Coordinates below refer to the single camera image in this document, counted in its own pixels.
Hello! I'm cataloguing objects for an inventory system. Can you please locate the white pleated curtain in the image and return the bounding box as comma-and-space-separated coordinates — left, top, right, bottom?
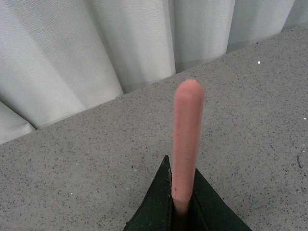
0, 0, 308, 143

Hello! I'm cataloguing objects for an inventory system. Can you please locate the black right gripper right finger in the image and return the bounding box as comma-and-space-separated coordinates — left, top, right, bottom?
189, 170, 251, 231

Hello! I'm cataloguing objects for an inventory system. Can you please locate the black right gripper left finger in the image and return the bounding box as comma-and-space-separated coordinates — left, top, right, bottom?
124, 155, 173, 231

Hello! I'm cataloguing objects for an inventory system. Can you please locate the pink chopstick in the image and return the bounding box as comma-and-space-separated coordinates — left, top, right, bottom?
171, 79, 205, 218

